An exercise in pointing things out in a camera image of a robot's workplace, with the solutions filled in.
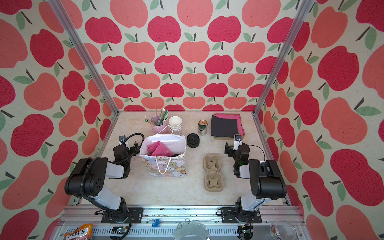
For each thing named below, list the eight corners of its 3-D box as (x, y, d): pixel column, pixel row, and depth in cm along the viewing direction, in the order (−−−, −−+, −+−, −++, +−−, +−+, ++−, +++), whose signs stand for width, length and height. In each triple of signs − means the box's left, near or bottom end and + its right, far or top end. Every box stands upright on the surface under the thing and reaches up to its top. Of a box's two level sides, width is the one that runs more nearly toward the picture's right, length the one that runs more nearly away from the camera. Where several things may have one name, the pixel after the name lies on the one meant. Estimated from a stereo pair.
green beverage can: (198, 135, 109) (198, 126, 100) (198, 128, 113) (198, 119, 104) (206, 135, 109) (208, 126, 100) (206, 128, 113) (207, 119, 104)
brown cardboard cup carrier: (204, 193, 83) (205, 189, 77) (203, 159, 96) (203, 153, 91) (223, 193, 83) (225, 189, 77) (218, 159, 96) (220, 153, 91)
